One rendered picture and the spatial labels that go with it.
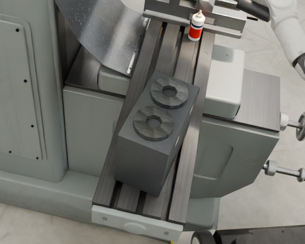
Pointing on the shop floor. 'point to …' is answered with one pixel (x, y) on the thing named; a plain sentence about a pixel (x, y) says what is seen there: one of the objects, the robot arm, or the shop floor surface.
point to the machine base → (81, 199)
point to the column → (29, 87)
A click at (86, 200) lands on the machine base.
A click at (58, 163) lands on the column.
